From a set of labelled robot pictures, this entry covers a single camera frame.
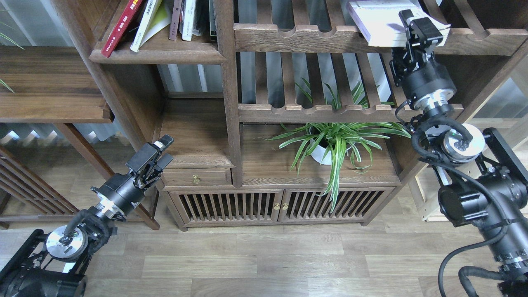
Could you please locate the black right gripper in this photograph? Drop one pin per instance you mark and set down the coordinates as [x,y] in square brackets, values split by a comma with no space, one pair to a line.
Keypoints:
[426,83]

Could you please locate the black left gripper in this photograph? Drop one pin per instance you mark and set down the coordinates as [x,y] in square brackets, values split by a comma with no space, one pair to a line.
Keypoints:
[126,191]

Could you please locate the white thick book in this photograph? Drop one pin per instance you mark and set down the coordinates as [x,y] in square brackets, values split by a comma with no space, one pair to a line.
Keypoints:
[380,24]

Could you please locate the red cover book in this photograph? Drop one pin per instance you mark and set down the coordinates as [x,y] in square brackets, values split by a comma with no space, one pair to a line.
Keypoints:
[126,17]

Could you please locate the yellow green cover book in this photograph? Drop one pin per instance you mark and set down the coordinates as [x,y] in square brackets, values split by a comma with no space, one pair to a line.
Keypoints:
[156,16]

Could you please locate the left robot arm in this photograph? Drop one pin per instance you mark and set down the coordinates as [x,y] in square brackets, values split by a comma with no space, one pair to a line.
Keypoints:
[54,264]

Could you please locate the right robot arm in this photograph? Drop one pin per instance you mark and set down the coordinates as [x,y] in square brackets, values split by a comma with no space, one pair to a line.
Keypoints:
[483,183]

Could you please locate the brass drawer knob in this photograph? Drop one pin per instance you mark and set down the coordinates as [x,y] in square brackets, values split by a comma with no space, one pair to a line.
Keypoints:
[196,179]

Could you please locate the dark slatted wooden rack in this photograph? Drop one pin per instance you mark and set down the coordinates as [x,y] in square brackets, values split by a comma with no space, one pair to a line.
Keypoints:
[42,202]

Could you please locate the green spider plant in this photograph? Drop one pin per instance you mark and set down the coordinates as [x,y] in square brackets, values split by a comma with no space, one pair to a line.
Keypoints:
[338,141]

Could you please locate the dark wooden bookshelf cabinet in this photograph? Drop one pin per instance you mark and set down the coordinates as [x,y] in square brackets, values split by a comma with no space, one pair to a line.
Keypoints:
[283,61]

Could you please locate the white upright book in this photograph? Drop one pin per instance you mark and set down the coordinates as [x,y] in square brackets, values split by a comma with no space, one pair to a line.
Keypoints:
[188,19]

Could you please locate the white plant pot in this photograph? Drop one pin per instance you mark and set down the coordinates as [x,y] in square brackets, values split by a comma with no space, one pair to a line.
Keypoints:
[318,154]

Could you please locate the brown upright book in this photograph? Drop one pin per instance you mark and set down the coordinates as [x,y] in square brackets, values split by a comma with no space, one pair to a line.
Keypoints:
[174,21]

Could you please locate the dark upright book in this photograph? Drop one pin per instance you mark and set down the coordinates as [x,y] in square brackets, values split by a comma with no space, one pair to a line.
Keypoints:
[212,22]

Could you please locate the green leaf at edge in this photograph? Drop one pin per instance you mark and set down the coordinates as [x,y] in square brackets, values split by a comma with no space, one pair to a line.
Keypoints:
[8,27]

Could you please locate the light wooden shelf frame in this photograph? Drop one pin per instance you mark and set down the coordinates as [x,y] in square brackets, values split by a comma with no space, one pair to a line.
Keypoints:
[505,110]

